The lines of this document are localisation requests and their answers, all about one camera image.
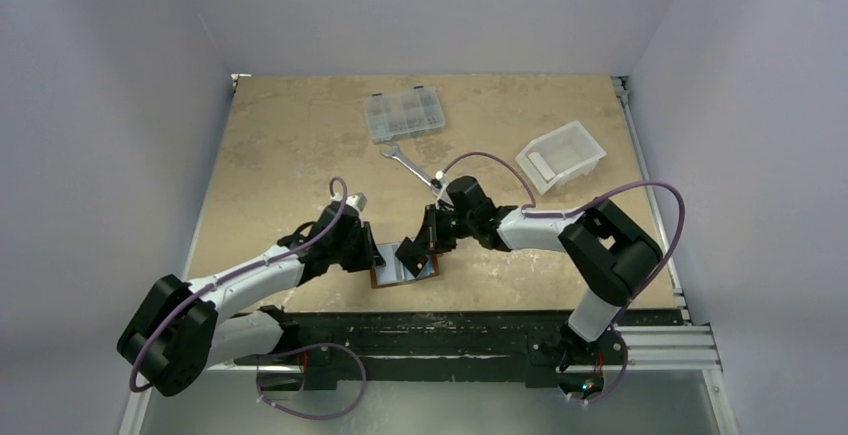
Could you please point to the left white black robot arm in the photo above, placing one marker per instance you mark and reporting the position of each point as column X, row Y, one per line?
column 177, row 330

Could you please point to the white plastic bin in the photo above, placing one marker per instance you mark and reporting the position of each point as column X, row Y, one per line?
column 570, row 150

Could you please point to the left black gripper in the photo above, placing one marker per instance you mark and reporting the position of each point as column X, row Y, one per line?
column 368, row 256

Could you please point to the silver open-end wrench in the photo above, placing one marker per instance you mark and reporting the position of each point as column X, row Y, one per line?
column 394, row 152

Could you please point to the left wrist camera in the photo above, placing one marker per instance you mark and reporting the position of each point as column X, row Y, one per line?
column 357, row 201

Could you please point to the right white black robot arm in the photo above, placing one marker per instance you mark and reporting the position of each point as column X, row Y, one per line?
column 612, row 253

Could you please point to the clear plastic screw organizer box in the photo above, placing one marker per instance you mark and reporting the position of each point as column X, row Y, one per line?
column 408, row 114

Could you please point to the brown leather card holder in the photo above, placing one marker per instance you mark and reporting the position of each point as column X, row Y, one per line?
column 394, row 273

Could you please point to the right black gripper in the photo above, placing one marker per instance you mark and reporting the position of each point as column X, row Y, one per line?
column 428, row 236

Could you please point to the white card in bin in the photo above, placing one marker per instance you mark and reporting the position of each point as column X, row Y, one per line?
column 542, row 167

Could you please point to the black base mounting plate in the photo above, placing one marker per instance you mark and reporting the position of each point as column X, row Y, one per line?
column 534, row 348

